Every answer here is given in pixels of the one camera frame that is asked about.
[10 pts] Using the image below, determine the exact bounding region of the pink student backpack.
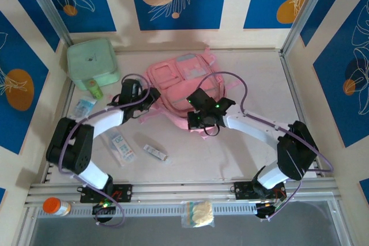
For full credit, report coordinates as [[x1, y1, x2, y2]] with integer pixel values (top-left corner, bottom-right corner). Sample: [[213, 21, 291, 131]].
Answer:
[[138, 47, 242, 140]]

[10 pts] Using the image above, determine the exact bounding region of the small white packaged tube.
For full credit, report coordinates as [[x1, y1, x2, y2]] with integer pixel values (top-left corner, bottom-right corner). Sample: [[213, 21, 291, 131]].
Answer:
[[143, 143, 174, 166]]

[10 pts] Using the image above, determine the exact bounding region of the light blue tissue pack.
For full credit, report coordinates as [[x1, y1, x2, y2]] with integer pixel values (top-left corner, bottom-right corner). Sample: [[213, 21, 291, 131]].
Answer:
[[70, 96, 98, 120]]

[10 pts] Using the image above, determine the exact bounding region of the mint green square lunch bag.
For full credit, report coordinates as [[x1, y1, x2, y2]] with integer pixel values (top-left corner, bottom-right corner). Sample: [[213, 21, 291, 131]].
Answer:
[[66, 37, 121, 91]]

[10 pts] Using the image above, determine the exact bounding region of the bag of white snacks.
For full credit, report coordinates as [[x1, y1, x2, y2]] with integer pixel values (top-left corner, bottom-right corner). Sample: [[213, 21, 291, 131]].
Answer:
[[180, 199, 216, 229]]

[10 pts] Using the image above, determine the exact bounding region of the small green bottle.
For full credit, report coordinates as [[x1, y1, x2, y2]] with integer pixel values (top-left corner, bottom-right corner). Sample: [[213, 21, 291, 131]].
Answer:
[[87, 79, 104, 99]]

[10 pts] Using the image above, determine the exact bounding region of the bottle with orange lid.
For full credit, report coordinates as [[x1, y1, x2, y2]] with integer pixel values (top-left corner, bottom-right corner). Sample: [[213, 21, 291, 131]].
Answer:
[[42, 197, 71, 217]]

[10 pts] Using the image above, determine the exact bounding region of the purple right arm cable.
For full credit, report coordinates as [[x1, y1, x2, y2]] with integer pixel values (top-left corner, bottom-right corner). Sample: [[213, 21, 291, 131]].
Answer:
[[197, 71, 335, 222]]

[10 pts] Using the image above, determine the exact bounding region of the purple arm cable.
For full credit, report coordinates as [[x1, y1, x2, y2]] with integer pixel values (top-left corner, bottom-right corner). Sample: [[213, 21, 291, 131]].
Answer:
[[58, 73, 151, 229], [197, 71, 335, 222]]

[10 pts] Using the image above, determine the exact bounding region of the aluminium table side rail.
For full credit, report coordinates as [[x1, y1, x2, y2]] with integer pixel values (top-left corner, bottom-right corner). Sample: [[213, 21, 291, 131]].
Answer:
[[279, 51, 326, 178], [40, 80, 74, 183]]

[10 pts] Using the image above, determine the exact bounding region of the aluminium frame rail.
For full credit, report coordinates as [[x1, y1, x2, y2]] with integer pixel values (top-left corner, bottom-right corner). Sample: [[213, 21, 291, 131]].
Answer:
[[24, 177, 342, 207]]

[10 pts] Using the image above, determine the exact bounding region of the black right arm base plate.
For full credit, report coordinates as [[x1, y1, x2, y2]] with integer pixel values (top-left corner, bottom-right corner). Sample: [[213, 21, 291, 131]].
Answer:
[[233, 181, 286, 200]]

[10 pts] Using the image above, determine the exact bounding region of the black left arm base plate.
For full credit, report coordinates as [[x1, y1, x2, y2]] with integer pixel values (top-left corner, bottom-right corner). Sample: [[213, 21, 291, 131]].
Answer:
[[80, 184, 133, 204]]

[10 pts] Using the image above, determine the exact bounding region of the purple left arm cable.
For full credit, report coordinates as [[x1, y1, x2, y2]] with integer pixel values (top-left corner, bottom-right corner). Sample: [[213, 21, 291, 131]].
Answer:
[[58, 73, 151, 229]]

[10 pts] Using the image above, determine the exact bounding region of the grey slotted cable duct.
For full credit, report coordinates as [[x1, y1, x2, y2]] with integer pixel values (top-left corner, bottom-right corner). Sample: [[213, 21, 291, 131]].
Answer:
[[36, 201, 335, 219]]

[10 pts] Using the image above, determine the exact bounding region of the aluminium frame post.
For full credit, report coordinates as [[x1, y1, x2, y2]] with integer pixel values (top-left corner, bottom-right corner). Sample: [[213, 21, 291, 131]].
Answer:
[[280, 0, 332, 56], [20, 0, 73, 47]]

